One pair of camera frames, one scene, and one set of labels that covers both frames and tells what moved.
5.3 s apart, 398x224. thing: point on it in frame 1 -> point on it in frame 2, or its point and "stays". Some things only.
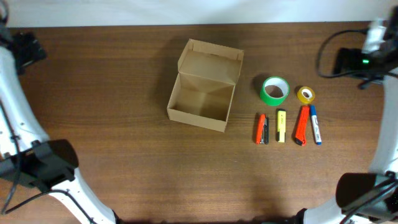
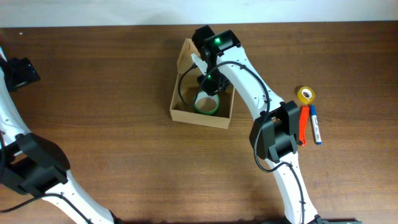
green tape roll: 274,90 -> 206,104
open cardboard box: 205,86 stays
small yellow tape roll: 305,94 stays
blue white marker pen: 315,124 stays
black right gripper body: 355,61 -> 212,81
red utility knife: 301,131 stays
